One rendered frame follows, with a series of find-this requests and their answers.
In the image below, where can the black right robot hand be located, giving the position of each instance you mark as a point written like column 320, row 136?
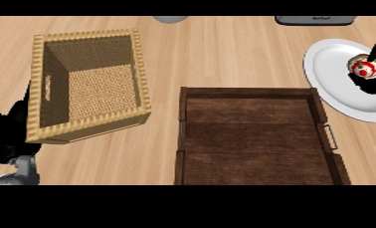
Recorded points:
column 367, row 84

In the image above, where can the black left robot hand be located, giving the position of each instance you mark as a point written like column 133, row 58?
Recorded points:
column 16, row 129

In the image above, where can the red and white cupcake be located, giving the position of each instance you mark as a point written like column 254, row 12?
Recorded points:
column 361, row 66

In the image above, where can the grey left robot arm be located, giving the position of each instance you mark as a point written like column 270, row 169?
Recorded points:
column 21, row 172

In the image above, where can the white round plate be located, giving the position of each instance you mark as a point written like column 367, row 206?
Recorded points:
column 332, row 72

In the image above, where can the dark brown wooden tray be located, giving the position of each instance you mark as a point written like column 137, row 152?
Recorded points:
column 254, row 139

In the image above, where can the tan wicker basket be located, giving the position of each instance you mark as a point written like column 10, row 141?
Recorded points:
column 93, row 89

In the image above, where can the dark grey appliance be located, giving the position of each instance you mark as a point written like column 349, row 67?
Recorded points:
column 316, row 20

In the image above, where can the grey round object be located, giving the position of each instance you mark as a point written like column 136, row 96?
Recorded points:
column 170, row 19

